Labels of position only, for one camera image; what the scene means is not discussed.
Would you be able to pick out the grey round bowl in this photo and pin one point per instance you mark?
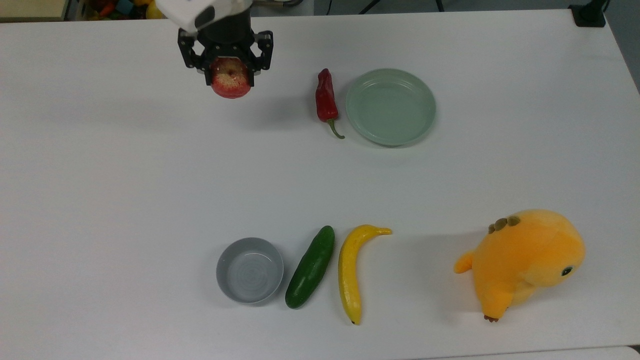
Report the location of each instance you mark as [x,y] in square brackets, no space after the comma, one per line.
[250,272]

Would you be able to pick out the colourful toy pile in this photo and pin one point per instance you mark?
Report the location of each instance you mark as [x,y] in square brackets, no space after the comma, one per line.
[120,9]

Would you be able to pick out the wooden board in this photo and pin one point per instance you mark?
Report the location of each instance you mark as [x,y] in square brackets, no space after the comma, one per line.
[30,7]

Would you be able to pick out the pale green plate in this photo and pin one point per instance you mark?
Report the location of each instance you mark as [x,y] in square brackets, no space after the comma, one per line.
[390,107]

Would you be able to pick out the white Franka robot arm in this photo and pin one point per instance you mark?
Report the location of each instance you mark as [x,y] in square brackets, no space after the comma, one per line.
[180,10]

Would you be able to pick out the red chili pepper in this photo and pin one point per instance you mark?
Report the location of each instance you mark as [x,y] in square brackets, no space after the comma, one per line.
[325,100]

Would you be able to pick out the red apple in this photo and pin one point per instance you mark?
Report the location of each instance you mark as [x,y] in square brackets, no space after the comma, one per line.
[230,80]

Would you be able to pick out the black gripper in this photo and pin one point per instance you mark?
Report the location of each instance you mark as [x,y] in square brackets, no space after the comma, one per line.
[230,42]

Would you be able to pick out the green cucumber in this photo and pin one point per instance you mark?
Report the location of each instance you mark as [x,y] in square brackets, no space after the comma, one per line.
[310,267]

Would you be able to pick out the black tripod legs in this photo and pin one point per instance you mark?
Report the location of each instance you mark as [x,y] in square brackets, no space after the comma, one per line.
[440,5]

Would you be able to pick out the yellow banana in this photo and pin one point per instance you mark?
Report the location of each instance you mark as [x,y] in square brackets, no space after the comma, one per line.
[347,270]

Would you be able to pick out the yellow plush toy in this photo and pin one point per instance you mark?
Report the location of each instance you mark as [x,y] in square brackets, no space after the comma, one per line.
[525,260]

